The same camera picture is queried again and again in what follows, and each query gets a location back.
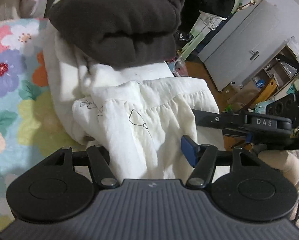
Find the floral quilt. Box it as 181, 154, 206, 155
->
0, 17, 112, 233

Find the brown cardboard piece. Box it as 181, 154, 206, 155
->
227, 80, 261, 110

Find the black hanging garment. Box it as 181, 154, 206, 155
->
168, 0, 245, 34

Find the open shelf unit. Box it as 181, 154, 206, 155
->
251, 44, 299, 99

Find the cream bow-print garment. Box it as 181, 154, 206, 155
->
72, 77, 221, 181

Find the dark brown folded garment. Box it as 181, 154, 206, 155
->
48, 0, 185, 72

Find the person's right hand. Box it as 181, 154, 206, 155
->
257, 149, 299, 199

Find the pink plastic bag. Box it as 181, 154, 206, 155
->
173, 59, 189, 77

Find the white folded garment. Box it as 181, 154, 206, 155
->
43, 22, 175, 147

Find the orange box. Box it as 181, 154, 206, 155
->
252, 78, 278, 105

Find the white wire rack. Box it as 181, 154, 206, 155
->
188, 14, 228, 55

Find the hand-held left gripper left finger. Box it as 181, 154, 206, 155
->
41, 144, 120, 189

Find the clear plastic bag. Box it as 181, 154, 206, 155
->
286, 37, 299, 57

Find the grey cabinet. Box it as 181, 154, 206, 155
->
196, 0, 299, 92

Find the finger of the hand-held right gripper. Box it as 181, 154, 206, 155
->
221, 128, 253, 143
192, 109, 248, 130

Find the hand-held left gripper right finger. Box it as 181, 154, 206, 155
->
181, 135, 263, 189

